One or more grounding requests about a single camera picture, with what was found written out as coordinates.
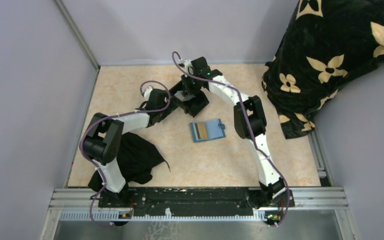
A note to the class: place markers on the aluminium frame rail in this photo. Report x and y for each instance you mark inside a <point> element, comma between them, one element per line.
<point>82,204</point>

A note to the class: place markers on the black floral blanket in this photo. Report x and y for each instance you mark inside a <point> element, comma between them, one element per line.
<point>327,44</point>

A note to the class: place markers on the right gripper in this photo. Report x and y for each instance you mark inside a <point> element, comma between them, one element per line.
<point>187,89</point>

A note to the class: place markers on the black card tray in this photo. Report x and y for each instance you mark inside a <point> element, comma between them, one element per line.
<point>192,106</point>

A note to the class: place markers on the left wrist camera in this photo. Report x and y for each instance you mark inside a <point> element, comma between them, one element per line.
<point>147,92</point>

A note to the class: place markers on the blue card holder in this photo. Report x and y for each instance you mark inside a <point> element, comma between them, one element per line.
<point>215,130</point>

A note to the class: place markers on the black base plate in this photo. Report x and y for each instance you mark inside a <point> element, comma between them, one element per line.
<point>192,201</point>

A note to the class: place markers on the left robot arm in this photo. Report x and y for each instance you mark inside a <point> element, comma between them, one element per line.
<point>126,122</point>

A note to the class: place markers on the grey card stack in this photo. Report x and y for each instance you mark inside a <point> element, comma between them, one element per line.
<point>183,96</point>

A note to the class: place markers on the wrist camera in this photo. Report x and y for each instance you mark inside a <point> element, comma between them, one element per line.
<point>187,66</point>
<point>147,92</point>

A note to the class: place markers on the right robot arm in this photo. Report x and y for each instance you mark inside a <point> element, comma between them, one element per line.
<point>249,121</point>

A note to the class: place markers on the black cloth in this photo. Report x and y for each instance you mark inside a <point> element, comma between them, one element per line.
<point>123,158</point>

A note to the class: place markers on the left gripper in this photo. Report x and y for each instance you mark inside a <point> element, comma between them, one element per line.
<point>166,97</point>

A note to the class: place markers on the yellow credit card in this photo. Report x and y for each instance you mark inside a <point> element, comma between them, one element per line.
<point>201,131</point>

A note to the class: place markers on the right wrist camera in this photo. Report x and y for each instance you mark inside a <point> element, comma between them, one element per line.
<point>187,66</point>

